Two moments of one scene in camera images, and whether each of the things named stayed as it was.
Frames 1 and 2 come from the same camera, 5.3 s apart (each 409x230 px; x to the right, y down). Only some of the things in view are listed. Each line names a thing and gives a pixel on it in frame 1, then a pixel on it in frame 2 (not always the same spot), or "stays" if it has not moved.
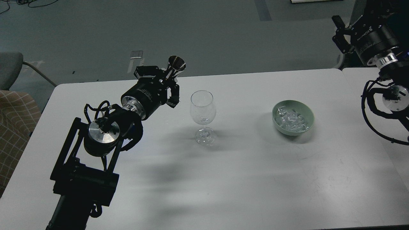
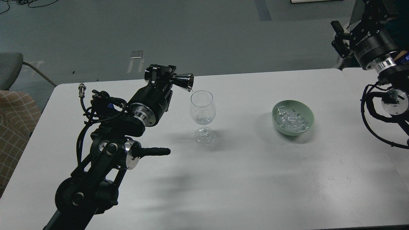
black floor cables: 22,2 stays
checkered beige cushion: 19,113 stays
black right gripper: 374,37 stays
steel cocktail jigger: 176,64 -> 185,81
